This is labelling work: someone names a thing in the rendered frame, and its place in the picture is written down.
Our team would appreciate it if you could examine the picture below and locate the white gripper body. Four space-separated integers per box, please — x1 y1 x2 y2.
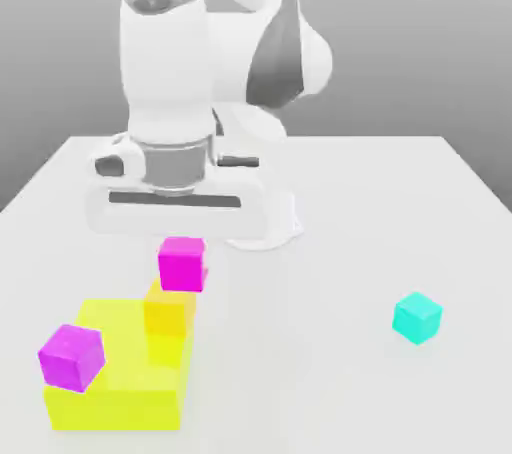
84 178 270 241

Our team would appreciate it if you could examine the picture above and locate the small magenta cube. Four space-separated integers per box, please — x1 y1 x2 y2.
157 236 206 294

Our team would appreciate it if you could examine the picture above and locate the small orange cube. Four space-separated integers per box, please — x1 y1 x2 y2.
143 277 198 338

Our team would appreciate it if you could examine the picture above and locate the small purple cube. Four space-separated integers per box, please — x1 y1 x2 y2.
37 323 108 395

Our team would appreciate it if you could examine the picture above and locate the small cyan cube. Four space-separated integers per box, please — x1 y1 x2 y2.
391 290 445 347

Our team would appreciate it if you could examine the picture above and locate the large yellow box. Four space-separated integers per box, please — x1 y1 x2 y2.
42 296 197 432

